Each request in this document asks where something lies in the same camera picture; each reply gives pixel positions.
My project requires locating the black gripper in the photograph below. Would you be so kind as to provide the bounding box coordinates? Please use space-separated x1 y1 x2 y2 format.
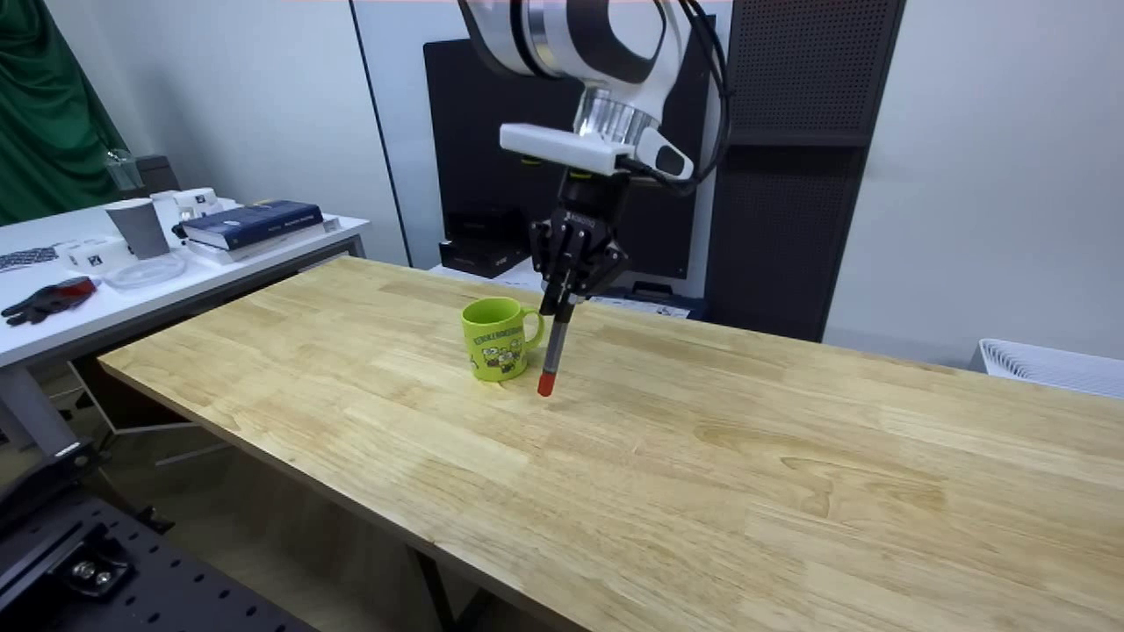
528 171 633 315

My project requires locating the grey marker with red cap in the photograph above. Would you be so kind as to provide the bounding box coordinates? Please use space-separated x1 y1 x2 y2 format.
535 295 575 402

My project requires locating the black desktop device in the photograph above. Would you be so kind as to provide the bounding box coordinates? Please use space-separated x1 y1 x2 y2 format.
439 228 539 280

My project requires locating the green printed mug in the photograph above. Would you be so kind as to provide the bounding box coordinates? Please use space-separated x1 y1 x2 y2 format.
459 295 549 388

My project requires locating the large black panel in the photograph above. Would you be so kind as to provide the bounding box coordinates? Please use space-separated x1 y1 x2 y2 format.
423 33 720 290

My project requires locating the dark brown tall cabinet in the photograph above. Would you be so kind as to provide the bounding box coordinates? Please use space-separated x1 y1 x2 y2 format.
698 0 915 345

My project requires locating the dark blue book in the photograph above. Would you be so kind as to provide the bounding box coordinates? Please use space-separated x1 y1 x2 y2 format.
171 197 330 258

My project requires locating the clear round plastic lid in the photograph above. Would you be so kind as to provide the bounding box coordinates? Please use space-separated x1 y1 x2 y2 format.
103 250 195 292

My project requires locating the small grey box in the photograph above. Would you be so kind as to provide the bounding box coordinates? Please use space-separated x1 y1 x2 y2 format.
106 197 175 264

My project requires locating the white side table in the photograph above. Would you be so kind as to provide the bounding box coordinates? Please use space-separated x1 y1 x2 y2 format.
0 188 371 470

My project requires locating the white plastic bin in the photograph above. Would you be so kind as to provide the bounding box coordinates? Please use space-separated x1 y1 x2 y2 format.
972 334 1124 405

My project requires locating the red and black glove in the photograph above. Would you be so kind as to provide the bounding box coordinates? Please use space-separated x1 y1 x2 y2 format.
0 274 106 329

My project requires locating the black perforated breadboard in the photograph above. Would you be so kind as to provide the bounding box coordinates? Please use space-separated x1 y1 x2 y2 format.
0 490 323 632

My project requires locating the green curtain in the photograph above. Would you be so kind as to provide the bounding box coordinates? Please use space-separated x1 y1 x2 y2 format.
0 0 127 228

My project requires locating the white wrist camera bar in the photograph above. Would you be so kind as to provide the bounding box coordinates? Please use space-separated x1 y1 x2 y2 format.
494 119 698 188

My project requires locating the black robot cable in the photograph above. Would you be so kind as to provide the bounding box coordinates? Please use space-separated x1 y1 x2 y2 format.
676 0 737 197

